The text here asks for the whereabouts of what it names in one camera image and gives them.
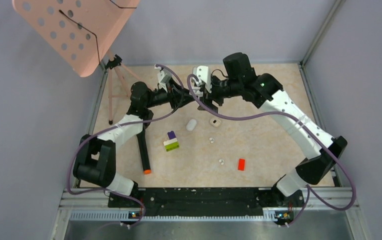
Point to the purple white green block stack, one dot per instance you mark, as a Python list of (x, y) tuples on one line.
[(172, 143)]

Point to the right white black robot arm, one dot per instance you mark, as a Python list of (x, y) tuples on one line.
[(320, 149)]

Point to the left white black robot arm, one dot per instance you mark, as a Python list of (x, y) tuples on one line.
[(95, 161)]

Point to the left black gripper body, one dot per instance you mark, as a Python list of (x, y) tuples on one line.
[(172, 95)]

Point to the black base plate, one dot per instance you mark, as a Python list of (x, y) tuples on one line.
[(206, 202)]

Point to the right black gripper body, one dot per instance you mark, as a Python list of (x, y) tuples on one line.
[(220, 90)]

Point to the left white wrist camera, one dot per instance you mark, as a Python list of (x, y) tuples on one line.
[(163, 77)]

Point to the aluminium frame rail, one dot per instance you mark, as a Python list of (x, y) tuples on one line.
[(90, 204)]

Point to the red toy brick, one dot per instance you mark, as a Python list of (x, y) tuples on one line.
[(241, 164)]

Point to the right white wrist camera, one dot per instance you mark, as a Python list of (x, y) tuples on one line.
[(202, 81)]

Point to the beige earbud case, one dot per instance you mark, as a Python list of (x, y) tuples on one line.
[(215, 122)]

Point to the white earbud case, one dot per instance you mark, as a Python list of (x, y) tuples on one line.
[(191, 125)]

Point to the black marker orange cap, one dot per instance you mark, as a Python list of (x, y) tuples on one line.
[(144, 152)]

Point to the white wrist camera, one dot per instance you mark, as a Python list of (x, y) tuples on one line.
[(202, 81), (163, 77)]

